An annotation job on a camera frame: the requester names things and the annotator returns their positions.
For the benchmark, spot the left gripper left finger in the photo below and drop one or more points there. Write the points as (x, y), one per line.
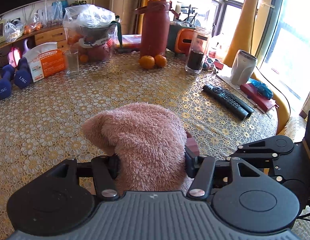
(105, 170)

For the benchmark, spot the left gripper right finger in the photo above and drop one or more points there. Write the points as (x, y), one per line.
(201, 170)

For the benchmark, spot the pink fluffy plush towel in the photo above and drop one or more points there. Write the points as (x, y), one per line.
(149, 141)

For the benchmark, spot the black remote control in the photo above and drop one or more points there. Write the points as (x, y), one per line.
(218, 94)
(244, 105)

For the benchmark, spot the red notebook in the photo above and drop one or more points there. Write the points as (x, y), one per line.
(261, 101)

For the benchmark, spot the silver thermos cup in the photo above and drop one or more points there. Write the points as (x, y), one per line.
(242, 68)

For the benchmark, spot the left orange tangerine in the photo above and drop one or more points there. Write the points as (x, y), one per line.
(147, 62)

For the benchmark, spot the orange tangerine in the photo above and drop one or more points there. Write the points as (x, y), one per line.
(160, 61)
(147, 62)

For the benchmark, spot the right orange tangerine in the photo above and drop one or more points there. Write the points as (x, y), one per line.
(160, 61)

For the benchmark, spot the red basketball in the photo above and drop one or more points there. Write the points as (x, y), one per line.
(98, 53)

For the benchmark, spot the empty clear drinking glass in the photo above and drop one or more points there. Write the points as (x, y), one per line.
(71, 62)

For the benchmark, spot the tall glass tumbler dark liquid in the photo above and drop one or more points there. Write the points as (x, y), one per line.
(198, 50)

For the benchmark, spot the blue dumbbell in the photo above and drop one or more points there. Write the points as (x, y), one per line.
(23, 77)
(7, 75)

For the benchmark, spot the orange white tissue pack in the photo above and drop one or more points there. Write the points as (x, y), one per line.
(44, 60)

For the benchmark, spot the colorful flat storage box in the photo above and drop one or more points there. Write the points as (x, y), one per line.
(130, 42)

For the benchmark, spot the green orange tissue box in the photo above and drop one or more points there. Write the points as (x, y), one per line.
(179, 39)

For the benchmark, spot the wooden tv console shelf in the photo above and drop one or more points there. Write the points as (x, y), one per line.
(49, 34)

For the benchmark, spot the plastic bag with bowl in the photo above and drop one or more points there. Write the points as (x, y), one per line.
(87, 26)

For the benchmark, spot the red insulated water bottle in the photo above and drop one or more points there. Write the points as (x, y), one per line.
(155, 27)

